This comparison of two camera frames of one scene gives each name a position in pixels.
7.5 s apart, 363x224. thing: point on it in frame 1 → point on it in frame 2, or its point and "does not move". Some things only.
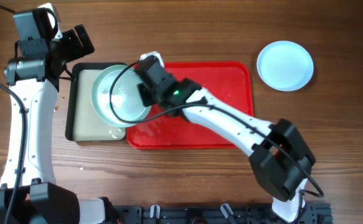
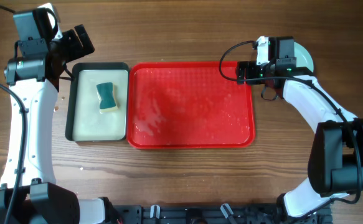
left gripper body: (72, 47) does not move
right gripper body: (148, 97) → (253, 71)
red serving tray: (230, 83) does not move
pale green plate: (126, 97) → (302, 58)
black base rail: (215, 214) does not move
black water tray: (83, 123) does not move
